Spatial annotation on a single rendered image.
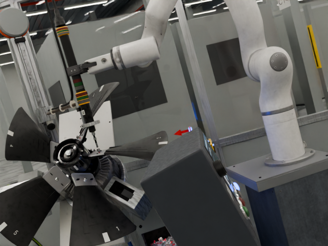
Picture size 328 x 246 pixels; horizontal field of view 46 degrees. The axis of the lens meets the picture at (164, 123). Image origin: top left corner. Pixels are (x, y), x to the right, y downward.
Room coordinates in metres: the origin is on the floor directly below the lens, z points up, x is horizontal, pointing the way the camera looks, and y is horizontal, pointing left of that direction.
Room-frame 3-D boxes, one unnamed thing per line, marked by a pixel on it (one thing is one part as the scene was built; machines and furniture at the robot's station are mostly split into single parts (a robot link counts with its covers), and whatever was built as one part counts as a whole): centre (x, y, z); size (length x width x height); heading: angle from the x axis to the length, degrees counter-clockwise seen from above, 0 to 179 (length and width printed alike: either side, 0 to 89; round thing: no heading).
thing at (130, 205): (1.46, 0.21, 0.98); 0.20 x 0.16 x 0.20; 174
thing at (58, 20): (1.44, 0.26, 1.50); 0.04 x 0.04 x 0.46
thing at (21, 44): (2.03, 0.59, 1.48); 0.05 x 0.03 x 0.62; 119
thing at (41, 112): (1.99, 0.56, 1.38); 0.10 x 0.07 x 0.08; 29
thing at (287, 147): (1.46, -0.42, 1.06); 0.19 x 0.19 x 0.18
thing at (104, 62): (1.43, 0.15, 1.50); 0.11 x 0.10 x 0.07; 84
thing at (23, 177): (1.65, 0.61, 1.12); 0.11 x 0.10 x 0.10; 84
